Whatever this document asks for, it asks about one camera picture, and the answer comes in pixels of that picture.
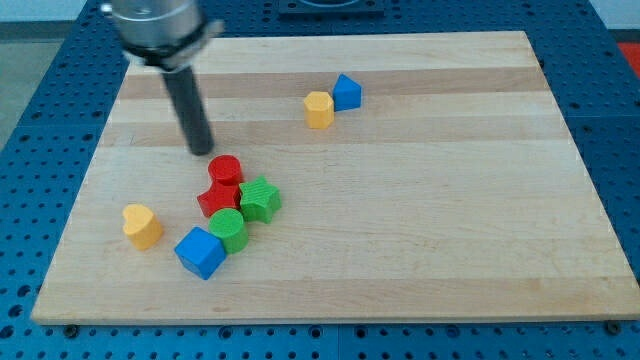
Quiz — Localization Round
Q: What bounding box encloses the yellow heart block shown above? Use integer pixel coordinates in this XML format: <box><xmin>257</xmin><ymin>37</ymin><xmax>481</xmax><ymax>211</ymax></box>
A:
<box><xmin>122</xmin><ymin>204</ymin><xmax>164</xmax><ymax>251</ymax></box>

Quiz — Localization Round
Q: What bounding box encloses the green circle block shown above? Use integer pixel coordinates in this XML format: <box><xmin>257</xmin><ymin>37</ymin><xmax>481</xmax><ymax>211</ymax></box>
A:
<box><xmin>208</xmin><ymin>208</ymin><xmax>249</xmax><ymax>254</ymax></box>

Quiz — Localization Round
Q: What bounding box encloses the red star block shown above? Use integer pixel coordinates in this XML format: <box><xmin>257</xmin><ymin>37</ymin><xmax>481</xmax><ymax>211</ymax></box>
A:
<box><xmin>196</xmin><ymin>182</ymin><xmax>241</xmax><ymax>218</ymax></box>

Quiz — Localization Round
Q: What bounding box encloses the wooden board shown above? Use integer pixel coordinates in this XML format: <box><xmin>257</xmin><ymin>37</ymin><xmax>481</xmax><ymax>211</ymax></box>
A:
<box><xmin>31</xmin><ymin>31</ymin><xmax>639</xmax><ymax>325</ymax></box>

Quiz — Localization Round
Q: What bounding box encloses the yellow hexagon block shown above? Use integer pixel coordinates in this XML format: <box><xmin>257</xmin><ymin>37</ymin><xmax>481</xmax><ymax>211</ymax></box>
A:
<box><xmin>303</xmin><ymin>91</ymin><xmax>334</xmax><ymax>129</ymax></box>

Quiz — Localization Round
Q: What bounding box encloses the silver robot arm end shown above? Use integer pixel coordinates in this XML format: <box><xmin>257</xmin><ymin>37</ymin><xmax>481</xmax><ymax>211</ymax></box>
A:
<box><xmin>100</xmin><ymin>0</ymin><xmax>224</xmax><ymax>73</ymax></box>

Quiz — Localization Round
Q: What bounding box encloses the blue cube block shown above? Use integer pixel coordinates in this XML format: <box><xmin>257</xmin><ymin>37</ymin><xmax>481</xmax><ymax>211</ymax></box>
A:
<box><xmin>174</xmin><ymin>227</ymin><xmax>227</xmax><ymax>280</ymax></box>

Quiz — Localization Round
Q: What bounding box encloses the green star block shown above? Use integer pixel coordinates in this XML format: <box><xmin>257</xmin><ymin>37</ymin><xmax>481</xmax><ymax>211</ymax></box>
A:
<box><xmin>239</xmin><ymin>176</ymin><xmax>281</xmax><ymax>224</ymax></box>

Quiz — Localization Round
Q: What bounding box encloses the blue triangle block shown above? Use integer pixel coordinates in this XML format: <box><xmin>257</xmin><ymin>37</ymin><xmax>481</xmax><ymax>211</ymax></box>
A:
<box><xmin>332</xmin><ymin>74</ymin><xmax>362</xmax><ymax>111</ymax></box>

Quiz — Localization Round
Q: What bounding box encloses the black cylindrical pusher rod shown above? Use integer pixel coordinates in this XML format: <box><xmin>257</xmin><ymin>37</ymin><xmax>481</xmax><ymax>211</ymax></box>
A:
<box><xmin>162</xmin><ymin>67</ymin><xmax>214</xmax><ymax>156</ymax></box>

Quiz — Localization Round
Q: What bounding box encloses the red circle block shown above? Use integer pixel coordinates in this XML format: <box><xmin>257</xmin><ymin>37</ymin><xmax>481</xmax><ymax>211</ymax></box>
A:
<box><xmin>207</xmin><ymin>154</ymin><xmax>244</xmax><ymax>185</ymax></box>

